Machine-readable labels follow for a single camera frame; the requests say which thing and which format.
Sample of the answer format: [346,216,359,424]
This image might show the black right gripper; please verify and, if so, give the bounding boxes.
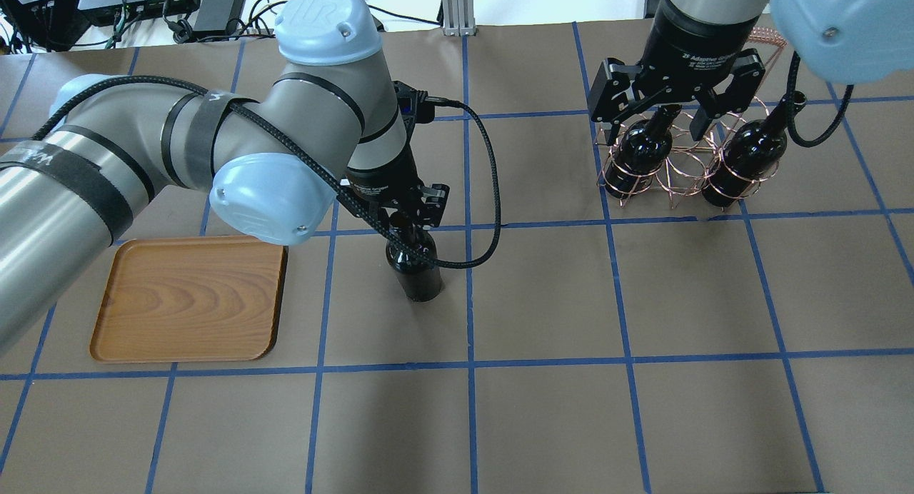
[587,0,768,146]

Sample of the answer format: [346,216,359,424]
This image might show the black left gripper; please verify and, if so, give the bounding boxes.
[341,81,450,228]

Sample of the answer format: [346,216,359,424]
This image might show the black wine bottle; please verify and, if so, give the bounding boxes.
[701,91,807,208]
[386,211,443,302]
[604,104,682,199]

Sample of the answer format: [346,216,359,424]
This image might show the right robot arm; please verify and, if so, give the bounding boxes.
[587,0,913,139]

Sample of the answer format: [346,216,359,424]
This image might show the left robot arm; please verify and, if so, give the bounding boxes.
[1,0,448,350]

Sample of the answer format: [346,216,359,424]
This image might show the wooden tray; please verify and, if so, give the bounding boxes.
[89,235,288,363]

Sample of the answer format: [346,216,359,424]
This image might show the copper wire wine basket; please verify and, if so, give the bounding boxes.
[594,26,792,211]

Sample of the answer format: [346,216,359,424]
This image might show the black braided right cable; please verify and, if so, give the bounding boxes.
[785,48,856,148]

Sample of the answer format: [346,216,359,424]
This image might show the black braided cable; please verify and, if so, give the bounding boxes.
[785,48,856,148]
[29,75,502,271]

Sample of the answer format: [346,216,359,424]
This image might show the aluminium frame post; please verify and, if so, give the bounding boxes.
[441,0,478,36]

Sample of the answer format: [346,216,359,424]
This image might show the black braided left cable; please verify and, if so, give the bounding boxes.
[29,75,502,271]

